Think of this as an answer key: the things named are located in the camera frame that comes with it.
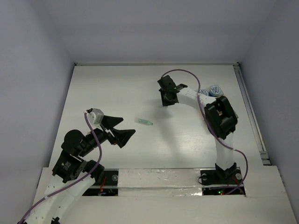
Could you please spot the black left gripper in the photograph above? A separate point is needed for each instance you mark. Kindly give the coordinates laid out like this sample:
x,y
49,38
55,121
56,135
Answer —
x,y
121,136

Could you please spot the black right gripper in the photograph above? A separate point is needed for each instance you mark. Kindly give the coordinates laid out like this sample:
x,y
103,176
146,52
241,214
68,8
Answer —
x,y
165,102

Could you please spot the compartmented organizer tray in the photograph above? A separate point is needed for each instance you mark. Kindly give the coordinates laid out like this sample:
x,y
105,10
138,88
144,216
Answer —
x,y
217,107

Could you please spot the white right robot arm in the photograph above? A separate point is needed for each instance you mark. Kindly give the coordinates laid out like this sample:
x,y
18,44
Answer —
x,y
220,119

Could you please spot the green highlighter pen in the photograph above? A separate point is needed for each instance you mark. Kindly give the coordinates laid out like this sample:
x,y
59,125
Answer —
x,y
143,122

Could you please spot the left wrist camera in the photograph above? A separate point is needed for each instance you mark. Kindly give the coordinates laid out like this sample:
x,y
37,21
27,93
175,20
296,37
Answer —
x,y
95,116

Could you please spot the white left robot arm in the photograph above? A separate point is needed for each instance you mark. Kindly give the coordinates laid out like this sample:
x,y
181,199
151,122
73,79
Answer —
x,y
77,168

